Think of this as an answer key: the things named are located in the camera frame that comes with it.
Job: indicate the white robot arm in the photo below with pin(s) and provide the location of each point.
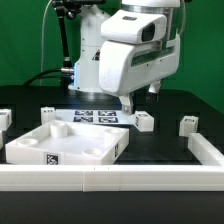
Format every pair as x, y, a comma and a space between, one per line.
86, 69

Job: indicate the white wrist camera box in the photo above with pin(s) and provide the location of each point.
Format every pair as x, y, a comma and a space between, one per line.
134, 28

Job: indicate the white sheet with tags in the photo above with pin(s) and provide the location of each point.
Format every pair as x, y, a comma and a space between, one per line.
107, 117

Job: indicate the white square tabletop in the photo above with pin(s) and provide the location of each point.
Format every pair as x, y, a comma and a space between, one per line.
65, 143

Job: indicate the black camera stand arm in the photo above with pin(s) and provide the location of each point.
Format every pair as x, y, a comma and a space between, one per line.
69, 9

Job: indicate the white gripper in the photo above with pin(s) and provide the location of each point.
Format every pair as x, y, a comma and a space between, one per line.
124, 68

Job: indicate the white L-shaped fence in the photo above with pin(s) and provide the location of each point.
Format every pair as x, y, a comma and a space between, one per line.
208, 175

